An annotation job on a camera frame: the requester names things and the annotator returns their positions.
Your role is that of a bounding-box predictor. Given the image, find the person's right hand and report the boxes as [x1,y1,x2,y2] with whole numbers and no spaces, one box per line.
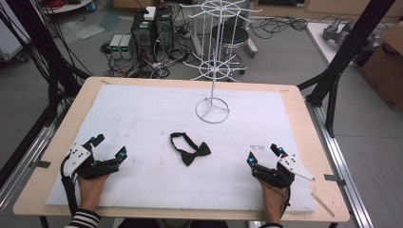
[259,180,289,224]

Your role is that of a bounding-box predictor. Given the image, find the white box device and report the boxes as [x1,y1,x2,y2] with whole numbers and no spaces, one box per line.
[143,6,158,22]

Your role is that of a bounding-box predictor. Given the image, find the black round stool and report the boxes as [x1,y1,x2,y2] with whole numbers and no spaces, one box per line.
[210,24,252,60]

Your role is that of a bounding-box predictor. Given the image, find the white foam mat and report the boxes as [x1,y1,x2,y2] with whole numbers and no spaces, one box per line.
[45,83,317,214]

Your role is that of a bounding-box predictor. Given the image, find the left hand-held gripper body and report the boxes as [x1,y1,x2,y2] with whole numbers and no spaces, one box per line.
[60,142,121,181]

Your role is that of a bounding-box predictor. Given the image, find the tangle of black floor cables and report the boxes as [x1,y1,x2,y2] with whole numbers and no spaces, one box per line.
[100,40,192,80]

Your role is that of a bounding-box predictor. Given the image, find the loose black floor cable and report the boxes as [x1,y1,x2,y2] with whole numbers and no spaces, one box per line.
[252,15,309,41]

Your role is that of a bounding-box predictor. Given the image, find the thin black cable of right gripper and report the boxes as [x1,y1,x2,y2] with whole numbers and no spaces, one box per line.
[281,185,293,211]

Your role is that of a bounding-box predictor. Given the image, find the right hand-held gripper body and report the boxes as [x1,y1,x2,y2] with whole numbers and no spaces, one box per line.
[251,154,317,190]

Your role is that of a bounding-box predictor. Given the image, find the black bow tie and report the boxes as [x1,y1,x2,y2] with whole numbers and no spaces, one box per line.
[169,131,212,167]

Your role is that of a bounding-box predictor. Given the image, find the cardboard box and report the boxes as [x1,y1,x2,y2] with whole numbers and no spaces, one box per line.
[358,20,403,112]

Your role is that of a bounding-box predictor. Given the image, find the aluminium rail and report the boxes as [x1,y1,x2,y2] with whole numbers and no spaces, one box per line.
[0,123,62,214]
[304,97,375,228]

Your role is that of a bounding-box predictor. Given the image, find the black computer tower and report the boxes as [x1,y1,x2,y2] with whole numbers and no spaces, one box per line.
[130,11,157,62]
[154,5,176,51]

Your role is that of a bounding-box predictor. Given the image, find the white wire display rack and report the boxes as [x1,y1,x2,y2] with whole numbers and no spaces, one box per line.
[179,0,263,124]

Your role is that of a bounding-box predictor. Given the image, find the grey metal bracket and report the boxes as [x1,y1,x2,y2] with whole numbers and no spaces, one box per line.
[323,173,347,187]
[29,160,52,169]

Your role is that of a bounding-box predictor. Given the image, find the thin wooden stick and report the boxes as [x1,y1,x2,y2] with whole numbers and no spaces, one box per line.
[310,192,336,219]

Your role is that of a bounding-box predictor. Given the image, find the grey bench power supply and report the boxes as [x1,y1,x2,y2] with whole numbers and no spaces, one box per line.
[108,33,124,60]
[119,33,135,60]

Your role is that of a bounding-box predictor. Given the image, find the person's left hand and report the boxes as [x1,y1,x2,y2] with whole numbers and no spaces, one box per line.
[76,173,111,213]

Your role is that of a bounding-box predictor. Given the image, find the black metal frame post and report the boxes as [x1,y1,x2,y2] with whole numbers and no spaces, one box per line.
[0,0,93,128]
[297,0,397,139]

